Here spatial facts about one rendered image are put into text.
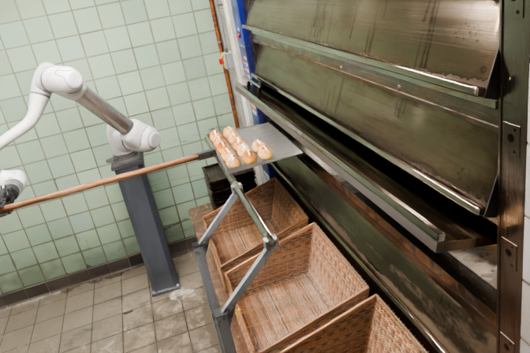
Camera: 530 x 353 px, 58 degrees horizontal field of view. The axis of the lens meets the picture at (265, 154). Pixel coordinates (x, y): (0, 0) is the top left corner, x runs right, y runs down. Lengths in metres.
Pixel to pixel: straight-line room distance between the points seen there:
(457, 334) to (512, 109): 0.70
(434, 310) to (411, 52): 0.75
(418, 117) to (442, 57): 0.24
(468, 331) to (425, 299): 0.18
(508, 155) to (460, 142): 0.16
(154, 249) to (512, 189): 2.68
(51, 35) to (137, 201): 1.20
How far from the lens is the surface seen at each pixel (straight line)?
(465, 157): 1.15
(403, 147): 1.34
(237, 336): 2.17
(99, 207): 3.76
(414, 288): 1.61
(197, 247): 2.10
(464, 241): 1.11
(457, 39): 1.08
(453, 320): 1.48
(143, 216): 3.27
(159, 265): 3.46
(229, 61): 3.18
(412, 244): 1.50
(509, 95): 1.00
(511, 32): 0.97
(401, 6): 1.28
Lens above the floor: 2.02
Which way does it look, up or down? 22 degrees down
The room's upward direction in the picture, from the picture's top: 11 degrees counter-clockwise
